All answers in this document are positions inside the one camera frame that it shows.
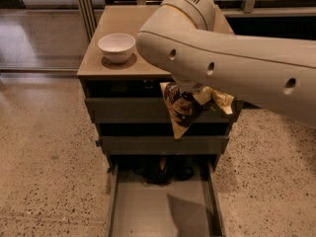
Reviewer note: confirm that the grey top drawer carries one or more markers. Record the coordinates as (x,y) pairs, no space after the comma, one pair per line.
(147,110)

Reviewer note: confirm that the grey middle drawer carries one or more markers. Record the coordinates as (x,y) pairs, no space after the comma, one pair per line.
(164,145)

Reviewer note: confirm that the white ceramic bowl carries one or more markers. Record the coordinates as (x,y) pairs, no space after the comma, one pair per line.
(117,48)

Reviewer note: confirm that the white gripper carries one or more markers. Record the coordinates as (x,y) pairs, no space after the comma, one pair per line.
(192,86)

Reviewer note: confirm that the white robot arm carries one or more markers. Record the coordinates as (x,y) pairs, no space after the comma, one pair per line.
(278,75)

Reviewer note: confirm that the grey bottom drawer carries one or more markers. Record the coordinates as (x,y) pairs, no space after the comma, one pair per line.
(180,209)

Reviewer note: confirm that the grey drawer cabinet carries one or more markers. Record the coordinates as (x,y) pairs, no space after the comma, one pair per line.
(138,79)

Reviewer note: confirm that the grey drawer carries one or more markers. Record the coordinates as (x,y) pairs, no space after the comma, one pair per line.
(164,145)
(147,110)
(180,209)

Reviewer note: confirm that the brown chip bag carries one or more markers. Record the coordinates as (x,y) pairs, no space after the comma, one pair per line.
(183,109)

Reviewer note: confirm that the metal window railing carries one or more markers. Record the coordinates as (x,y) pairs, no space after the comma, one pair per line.
(274,18)

